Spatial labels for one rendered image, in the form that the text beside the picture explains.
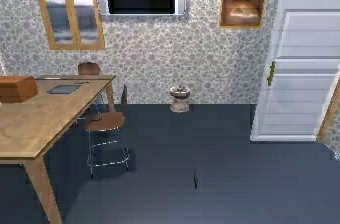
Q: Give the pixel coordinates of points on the brown wooden chair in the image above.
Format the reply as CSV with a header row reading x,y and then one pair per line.
x,y
89,68

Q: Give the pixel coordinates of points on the small black scissors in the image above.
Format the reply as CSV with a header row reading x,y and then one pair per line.
x,y
195,178

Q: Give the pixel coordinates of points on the white framed television set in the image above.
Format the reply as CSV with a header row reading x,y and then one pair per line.
x,y
142,6

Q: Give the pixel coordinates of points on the wooden framed window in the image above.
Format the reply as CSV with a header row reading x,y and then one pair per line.
x,y
72,24

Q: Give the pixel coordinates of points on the thin dark pen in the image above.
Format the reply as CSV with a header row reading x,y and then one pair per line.
x,y
81,82

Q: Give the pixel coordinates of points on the light wooden table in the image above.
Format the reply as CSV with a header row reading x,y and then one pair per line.
x,y
28,123

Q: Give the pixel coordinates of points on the dark grey tablet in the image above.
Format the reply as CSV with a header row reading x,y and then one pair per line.
x,y
64,89

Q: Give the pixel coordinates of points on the brown box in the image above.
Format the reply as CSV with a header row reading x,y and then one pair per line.
x,y
6,87

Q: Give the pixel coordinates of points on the brown stool with metal legs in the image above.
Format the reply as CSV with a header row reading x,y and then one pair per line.
x,y
104,121

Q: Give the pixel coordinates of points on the white room door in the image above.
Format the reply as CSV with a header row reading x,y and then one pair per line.
x,y
301,73

